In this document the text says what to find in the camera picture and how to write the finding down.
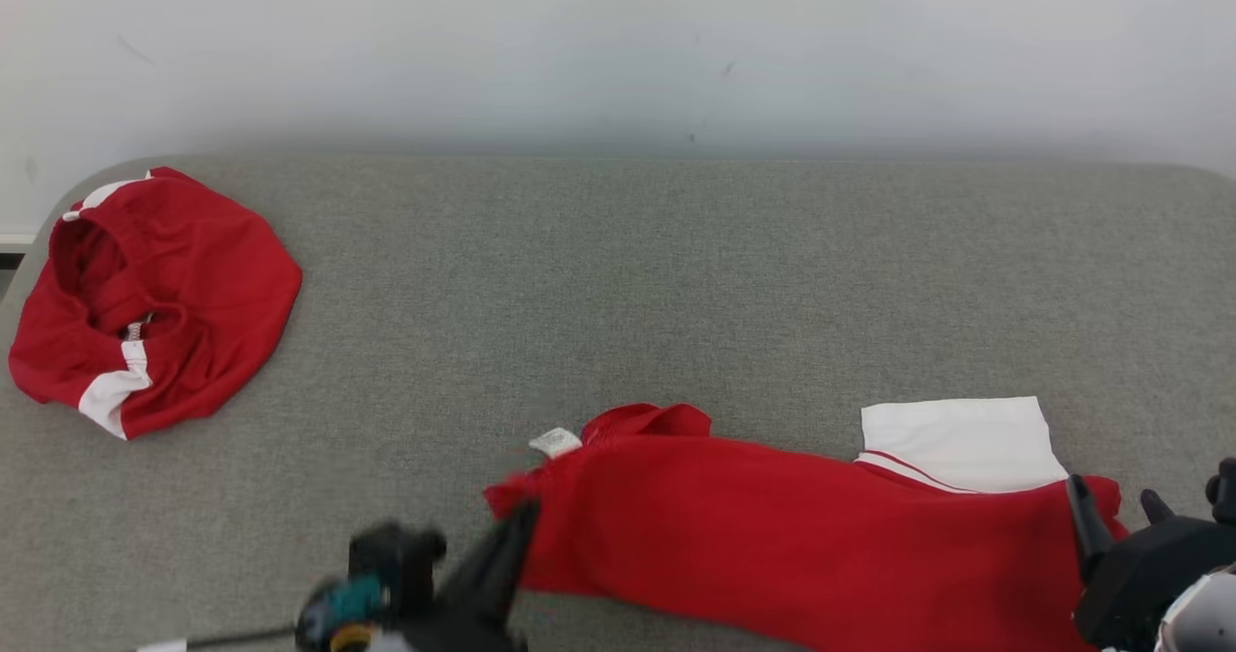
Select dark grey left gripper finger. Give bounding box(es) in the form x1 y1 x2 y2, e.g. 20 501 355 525
439 505 527 619
473 500 542 614

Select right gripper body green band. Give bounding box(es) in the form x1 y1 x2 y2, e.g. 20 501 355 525
1073 515 1236 649

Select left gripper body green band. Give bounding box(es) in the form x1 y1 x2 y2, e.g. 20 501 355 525
295 575 528 652

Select red and white shirt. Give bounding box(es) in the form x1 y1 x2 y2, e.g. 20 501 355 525
482 396 1131 652

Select red shorts with white panels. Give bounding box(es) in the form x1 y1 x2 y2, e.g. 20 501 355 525
8 166 304 441

